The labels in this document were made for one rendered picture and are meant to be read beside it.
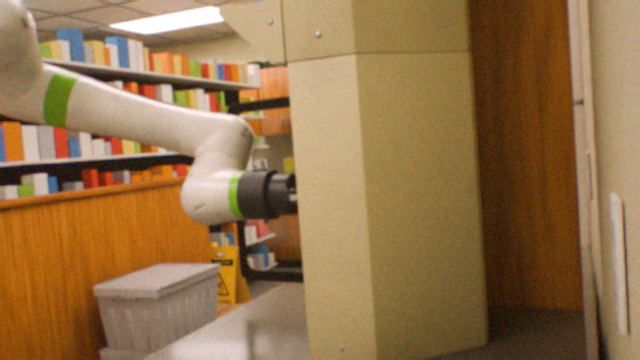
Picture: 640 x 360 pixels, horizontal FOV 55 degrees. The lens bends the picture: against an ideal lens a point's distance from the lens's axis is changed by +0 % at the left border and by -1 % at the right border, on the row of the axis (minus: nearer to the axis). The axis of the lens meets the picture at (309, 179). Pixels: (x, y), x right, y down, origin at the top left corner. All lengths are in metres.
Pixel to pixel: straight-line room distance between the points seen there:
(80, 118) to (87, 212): 2.17
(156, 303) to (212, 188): 2.03
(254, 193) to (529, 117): 0.53
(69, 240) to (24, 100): 2.08
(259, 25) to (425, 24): 0.25
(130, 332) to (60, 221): 0.65
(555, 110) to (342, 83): 0.47
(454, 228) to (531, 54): 0.40
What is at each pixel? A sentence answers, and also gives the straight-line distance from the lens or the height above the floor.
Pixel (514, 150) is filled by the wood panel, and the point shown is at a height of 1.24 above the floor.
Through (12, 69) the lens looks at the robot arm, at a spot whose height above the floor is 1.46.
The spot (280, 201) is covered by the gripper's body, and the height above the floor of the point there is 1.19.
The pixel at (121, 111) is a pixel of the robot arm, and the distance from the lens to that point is 1.26.
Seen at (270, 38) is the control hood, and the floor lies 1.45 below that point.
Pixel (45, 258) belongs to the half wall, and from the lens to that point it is 3.23.
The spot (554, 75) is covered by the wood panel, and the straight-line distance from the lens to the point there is 1.24.
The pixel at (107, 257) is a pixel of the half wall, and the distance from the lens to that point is 3.54.
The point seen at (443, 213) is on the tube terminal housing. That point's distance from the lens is 0.98.
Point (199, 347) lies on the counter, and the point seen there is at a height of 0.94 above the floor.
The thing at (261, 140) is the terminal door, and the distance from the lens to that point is 1.36.
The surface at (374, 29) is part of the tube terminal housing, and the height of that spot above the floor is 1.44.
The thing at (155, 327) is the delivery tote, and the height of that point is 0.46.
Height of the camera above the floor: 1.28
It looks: 3 degrees down
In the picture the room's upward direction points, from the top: 4 degrees counter-clockwise
